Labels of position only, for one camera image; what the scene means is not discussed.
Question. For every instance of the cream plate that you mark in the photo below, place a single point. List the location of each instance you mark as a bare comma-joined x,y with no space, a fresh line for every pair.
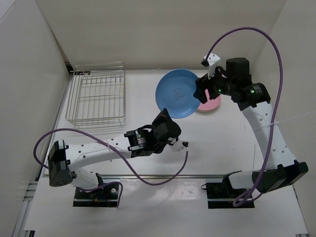
208,112

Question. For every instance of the metal wire dish rack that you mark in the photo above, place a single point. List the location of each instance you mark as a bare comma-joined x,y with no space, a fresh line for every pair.
97,96

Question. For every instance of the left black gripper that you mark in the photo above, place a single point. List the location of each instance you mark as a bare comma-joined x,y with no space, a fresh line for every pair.
163,116

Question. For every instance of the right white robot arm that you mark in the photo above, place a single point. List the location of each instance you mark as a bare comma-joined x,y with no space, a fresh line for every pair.
281,167

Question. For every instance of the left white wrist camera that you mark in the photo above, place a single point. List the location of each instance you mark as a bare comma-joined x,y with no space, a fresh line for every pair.
177,145

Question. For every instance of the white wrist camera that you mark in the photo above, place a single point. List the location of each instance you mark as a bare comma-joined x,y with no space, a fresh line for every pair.
177,145
212,61

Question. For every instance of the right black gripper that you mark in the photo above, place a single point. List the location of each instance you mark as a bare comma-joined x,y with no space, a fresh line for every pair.
202,84

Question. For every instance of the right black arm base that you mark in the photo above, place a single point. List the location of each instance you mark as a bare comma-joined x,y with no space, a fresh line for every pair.
219,196

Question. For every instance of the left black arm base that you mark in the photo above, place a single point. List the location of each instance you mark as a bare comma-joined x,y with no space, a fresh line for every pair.
106,196

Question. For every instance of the blue plate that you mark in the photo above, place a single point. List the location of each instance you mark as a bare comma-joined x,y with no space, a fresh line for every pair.
175,92

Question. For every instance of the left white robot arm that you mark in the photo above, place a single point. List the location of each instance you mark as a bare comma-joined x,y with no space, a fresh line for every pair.
66,162

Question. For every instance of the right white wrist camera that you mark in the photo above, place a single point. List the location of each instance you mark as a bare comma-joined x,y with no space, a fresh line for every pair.
212,61

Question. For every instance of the pink plate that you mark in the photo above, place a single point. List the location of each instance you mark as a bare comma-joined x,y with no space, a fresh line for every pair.
210,104

